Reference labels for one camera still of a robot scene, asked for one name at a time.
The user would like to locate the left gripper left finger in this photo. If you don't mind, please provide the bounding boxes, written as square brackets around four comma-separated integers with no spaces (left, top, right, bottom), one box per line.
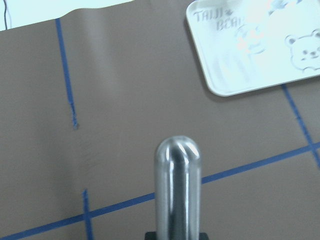
[144,231,157,240]

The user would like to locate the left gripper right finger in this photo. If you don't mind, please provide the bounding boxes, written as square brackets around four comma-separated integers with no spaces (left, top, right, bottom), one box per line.
[199,232,209,240]

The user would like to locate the steel muddler black tip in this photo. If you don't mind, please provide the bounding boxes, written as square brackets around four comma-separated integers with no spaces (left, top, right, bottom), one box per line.
[154,135,202,240]

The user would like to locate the cream bear tray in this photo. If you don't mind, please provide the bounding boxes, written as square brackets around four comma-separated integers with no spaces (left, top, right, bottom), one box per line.
[186,0,320,97]

